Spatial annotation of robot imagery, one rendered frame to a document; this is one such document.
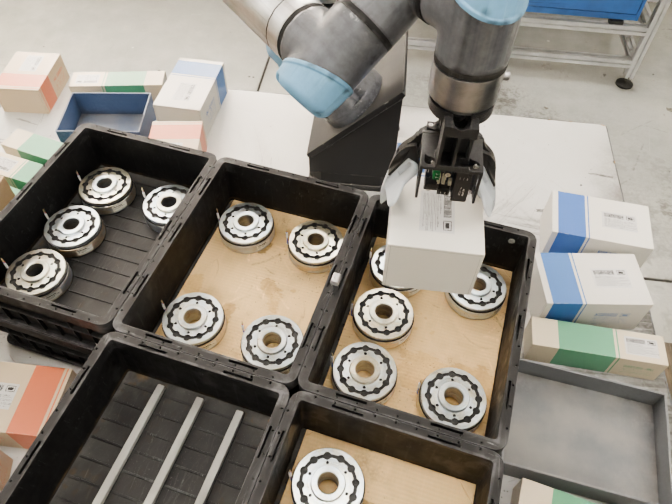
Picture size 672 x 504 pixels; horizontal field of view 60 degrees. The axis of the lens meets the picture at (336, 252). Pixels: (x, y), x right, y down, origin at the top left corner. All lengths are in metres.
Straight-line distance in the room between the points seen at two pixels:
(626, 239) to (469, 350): 0.46
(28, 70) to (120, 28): 1.68
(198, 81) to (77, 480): 0.99
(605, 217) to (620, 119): 1.68
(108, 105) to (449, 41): 1.19
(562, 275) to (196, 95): 0.95
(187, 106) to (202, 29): 1.83
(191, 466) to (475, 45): 0.69
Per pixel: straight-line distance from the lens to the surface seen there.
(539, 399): 1.15
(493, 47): 0.59
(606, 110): 3.01
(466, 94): 0.61
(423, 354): 0.99
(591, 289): 1.20
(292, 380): 0.85
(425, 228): 0.74
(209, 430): 0.94
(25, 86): 1.72
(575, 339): 1.16
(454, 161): 0.65
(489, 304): 1.03
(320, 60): 0.62
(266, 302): 1.03
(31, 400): 1.11
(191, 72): 1.61
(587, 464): 1.13
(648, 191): 2.69
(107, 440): 0.98
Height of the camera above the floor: 1.70
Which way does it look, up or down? 52 degrees down
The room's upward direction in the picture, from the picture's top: 1 degrees clockwise
